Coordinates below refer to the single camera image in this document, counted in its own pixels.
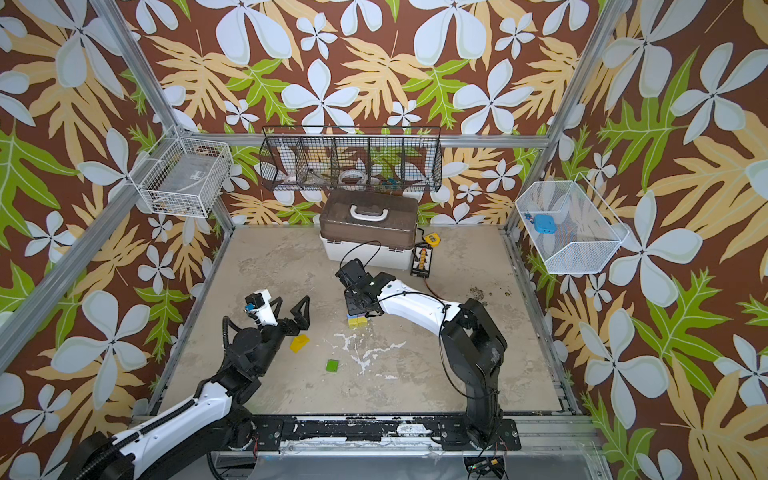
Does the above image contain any blue object in basket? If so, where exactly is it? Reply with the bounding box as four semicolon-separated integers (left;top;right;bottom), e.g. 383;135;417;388
532;214;558;235

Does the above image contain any white wire basket left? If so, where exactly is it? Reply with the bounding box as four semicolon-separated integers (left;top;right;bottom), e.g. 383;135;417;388
137;137;233;218

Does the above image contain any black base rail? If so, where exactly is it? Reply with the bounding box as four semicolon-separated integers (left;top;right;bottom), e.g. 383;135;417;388
214;413;522;452

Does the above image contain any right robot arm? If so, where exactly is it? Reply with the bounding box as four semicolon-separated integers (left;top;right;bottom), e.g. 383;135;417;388
336;259;507;447

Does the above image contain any white mesh basket right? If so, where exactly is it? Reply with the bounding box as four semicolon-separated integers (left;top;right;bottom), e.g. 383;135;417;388
515;176;630;276

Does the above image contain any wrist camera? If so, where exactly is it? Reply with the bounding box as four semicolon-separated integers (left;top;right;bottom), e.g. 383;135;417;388
335;258;367;288
244;289;277;328

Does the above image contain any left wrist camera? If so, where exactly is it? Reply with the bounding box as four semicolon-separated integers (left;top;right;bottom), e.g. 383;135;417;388
244;289;277;328

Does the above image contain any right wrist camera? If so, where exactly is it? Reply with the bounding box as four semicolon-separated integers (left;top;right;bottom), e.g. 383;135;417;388
335;258;367;288

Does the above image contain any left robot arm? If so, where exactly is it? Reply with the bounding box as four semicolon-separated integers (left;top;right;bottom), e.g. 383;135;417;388
60;290;310;479

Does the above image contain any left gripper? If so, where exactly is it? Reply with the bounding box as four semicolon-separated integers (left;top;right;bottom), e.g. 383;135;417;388
255;295;309;377

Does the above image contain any yellow wedge block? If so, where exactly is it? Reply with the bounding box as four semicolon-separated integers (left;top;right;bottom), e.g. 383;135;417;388
290;334;310;353

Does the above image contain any brown lid storage box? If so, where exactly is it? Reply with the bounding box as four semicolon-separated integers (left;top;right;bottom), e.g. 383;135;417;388
319;190;418;270

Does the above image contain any black battery holder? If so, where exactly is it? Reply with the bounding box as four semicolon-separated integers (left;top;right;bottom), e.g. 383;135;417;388
410;243;433;279

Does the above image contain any black wire basket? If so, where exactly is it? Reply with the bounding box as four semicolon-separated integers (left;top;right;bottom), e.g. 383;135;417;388
256;126;444;194

